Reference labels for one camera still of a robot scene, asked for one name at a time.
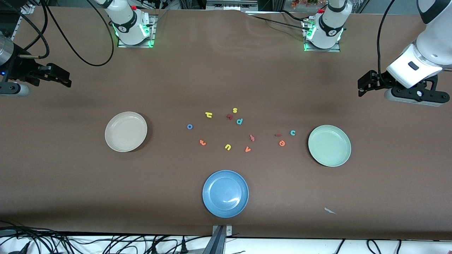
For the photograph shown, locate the light green round plate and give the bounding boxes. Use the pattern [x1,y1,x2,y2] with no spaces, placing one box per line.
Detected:
[308,125,352,167]

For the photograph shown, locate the orange artificial flowers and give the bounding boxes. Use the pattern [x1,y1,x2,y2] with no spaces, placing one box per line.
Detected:
[291,0,327,8]

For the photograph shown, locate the brown table cover sheet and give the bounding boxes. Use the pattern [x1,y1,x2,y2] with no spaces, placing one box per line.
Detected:
[0,6,452,241]

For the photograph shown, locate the grey power strip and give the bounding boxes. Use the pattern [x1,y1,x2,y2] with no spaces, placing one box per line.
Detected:
[207,0,258,11]

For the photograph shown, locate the blue round plate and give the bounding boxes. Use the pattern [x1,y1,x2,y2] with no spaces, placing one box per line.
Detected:
[202,170,249,218]

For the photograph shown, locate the black cable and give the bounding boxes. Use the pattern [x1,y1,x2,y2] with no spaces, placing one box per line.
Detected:
[0,7,50,60]
[40,0,115,67]
[0,220,76,254]
[106,235,212,254]
[376,0,397,84]
[334,239,401,254]
[245,13,312,32]

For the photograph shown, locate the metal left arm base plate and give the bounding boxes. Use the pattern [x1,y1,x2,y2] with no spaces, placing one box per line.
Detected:
[301,18,341,53]

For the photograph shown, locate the white aluminium frame rail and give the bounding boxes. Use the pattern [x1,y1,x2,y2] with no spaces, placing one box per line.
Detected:
[12,4,35,40]

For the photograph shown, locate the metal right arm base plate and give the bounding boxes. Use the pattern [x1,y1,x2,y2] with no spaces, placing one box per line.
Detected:
[117,15,156,48]

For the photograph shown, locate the grey metal camera mount bracket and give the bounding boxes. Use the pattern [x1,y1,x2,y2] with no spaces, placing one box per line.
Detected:
[210,225,233,254]

